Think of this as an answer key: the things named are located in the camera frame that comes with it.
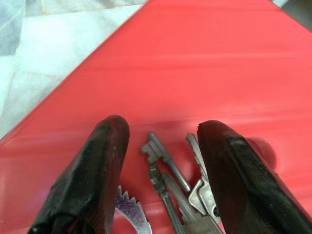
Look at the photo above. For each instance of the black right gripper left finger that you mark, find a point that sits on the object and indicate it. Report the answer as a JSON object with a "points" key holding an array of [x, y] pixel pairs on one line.
{"points": [[83, 190]]}

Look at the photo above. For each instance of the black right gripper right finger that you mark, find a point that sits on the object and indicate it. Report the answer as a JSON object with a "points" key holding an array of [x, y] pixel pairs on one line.
{"points": [[243, 190]]}

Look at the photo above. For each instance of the serrated silver key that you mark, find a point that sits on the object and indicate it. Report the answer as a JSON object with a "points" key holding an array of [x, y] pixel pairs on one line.
{"points": [[131, 212]]}

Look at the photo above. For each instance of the red plastic stool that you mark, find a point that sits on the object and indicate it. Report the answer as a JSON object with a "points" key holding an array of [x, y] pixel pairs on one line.
{"points": [[195, 73]]}

